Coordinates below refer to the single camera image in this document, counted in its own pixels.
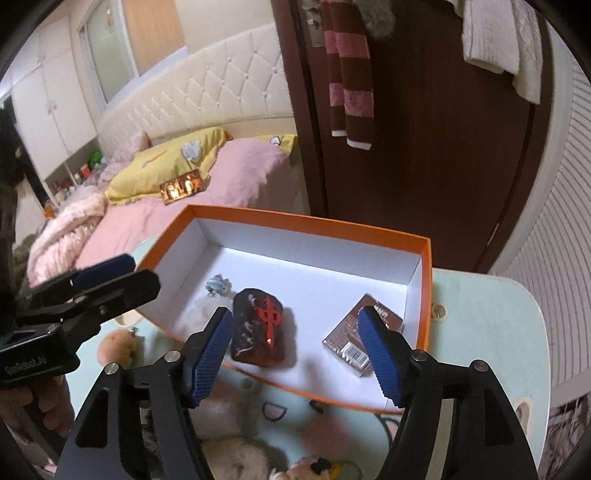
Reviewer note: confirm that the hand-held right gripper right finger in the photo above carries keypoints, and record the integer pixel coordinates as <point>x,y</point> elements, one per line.
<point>381,355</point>

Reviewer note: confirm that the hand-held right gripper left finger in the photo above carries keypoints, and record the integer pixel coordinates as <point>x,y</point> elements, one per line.
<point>210,355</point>

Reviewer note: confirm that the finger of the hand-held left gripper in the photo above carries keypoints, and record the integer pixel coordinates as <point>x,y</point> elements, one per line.
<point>106,270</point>
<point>120,290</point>

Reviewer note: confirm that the brown card box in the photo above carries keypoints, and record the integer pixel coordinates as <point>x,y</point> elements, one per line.
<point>344,341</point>

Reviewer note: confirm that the black pouch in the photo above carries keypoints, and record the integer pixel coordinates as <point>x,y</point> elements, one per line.
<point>258,341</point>

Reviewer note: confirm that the brown plush toy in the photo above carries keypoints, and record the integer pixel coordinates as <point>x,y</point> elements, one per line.
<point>115,348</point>

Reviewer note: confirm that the orange cardboard box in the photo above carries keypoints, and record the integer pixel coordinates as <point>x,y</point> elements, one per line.
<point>300,267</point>

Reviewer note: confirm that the person's left hand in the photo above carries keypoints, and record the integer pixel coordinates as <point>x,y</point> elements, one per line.
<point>46,410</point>

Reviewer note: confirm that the pink fluffy comforter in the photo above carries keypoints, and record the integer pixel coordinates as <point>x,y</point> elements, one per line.
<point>60,230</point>

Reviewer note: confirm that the beige fluffy plush toy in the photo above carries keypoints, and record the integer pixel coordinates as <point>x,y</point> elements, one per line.
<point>231,415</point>

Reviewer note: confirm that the small grey-blue toy figure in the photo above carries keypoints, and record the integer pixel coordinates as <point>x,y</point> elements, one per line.
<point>217,284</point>

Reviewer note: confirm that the yellow cartoon pillow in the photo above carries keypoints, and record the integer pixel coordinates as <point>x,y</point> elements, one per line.
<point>152,170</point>
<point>282,142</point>

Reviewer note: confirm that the brown patterned box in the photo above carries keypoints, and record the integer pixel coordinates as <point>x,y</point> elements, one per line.
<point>182,187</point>

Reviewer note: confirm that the pink ruffled pillow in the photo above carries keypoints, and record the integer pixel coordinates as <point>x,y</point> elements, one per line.
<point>129,145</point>

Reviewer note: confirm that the plush toy with black patch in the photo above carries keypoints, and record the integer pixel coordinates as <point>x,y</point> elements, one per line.
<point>318,468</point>

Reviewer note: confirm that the pink bed blanket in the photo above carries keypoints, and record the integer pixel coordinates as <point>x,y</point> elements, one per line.
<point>240,184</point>

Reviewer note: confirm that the white wardrobe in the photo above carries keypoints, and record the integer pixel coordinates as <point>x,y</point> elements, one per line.
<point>60,92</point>

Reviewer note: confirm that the dark brown door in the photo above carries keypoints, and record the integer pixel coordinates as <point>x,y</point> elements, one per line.
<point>438,161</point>

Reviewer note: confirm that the cream tufted headboard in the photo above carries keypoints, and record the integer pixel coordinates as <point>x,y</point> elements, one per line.
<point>207,87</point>

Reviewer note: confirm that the white slatted panel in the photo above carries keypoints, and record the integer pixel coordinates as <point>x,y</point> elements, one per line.
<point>554,230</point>

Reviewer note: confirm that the frosted glass window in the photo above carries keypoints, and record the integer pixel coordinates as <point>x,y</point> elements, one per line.
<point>111,46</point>

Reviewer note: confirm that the brown striped scarf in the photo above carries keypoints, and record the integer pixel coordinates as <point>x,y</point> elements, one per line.
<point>351,101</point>

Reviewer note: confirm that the grey fur collar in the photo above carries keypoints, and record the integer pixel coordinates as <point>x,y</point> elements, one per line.
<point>378,21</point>

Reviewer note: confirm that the white towel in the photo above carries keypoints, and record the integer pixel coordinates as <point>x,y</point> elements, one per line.
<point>498,37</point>

